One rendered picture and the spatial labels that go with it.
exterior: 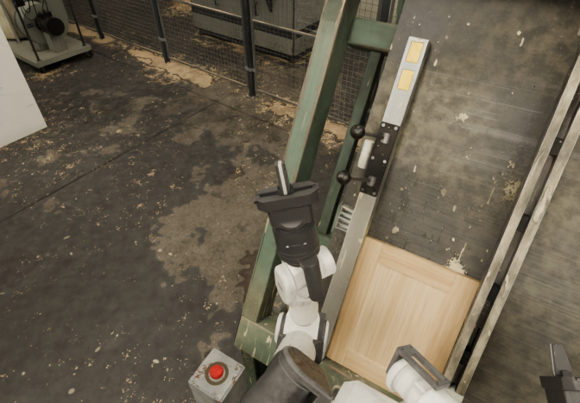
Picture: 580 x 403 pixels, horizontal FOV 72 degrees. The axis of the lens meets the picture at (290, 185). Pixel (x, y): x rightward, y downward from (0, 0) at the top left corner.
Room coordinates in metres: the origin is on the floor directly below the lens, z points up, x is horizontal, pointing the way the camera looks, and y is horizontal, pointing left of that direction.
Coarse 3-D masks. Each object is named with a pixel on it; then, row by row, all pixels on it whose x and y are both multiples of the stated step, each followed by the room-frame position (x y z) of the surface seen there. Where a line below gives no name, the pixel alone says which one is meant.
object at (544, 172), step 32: (576, 64) 0.80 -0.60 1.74; (576, 96) 0.79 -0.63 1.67; (544, 128) 0.79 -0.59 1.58; (576, 128) 0.72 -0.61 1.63; (544, 160) 0.70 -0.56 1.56; (544, 192) 0.66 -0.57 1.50; (512, 224) 0.63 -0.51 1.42; (512, 256) 0.60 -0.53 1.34; (480, 288) 0.57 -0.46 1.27; (480, 320) 0.54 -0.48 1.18; (480, 352) 0.47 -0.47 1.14
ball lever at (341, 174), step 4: (340, 172) 0.78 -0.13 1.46; (344, 172) 0.78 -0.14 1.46; (348, 172) 0.78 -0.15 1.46; (340, 176) 0.77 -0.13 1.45; (344, 176) 0.77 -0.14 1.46; (348, 176) 0.77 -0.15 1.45; (372, 176) 0.82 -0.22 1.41; (340, 180) 0.76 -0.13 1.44; (344, 180) 0.76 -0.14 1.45; (348, 180) 0.76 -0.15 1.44; (356, 180) 0.79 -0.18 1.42; (360, 180) 0.80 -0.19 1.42; (364, 180) 0.80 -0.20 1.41; (368, 180) 0.81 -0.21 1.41; (372, 180) 0.81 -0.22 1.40; (344, 184) 0.76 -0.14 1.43; (368, 184) 0.81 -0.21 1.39; (372, 184) 0.81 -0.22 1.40
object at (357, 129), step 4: (356, 124) 0.84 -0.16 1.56; (360, 124) 0.84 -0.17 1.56; (352, 128) 0.83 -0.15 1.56; (356, 128) 0.82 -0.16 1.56; (360, 128) 0.82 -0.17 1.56; (352, 132) 0.82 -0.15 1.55; (356, 132) 0.82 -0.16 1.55; (360, 132) 0.82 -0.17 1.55; (364, 132) 0.82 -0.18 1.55; (368, 132) 0.85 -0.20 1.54; (352, 136) 0.82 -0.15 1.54; (356, 136) 0.81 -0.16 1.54; (360, 136) 0.81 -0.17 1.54; (372, 136) 0.85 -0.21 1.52; (376, 136) 0.85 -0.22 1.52; (380, 136) 0.86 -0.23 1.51; (384, 136) 0.87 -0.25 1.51; (388, 136) 0.87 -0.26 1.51; (384, 140) 0.86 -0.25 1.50; (388, 140) 0.86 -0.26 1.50
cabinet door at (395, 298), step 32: (384, 256) 0.71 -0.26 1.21; (416, 256) 0.69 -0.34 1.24; (352, 288) 0.68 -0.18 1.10; (384, 288) 0.66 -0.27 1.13; (416, 288) 0.64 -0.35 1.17; (448, 288) 0.61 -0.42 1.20; (352, 320) 0.63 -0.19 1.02; (384, 320) 0.61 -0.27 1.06; (416, 320) 0.58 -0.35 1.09; (448, 320) 0.56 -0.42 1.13; (352, 352) 0.57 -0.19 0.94; (384, 352) 0.55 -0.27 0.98; (448, 352) 0.51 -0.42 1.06; (384, 384) 0.49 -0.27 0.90
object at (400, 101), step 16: (400, 64) 0.98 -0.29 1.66; (416, 64) 0.96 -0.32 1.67; (416, 80) 0.95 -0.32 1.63; (400, 96) 0.93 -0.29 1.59; (400, 112) 0.91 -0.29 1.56; (400, 128) 0.89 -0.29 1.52; (384, 176) 0.83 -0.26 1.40; (368, 208) 0.79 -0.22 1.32; (352, 224) 0.78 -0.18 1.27; (368, 224) 0.77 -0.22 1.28; (352, 240) 0.75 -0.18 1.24; (352, 256) 0.72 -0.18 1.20; (336, 272) 0.71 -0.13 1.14; (352, 272) 0.70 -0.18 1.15; (336, 288) 0.68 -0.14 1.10; (336, 304) 0.66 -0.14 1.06; (336, 320) 0.63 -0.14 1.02
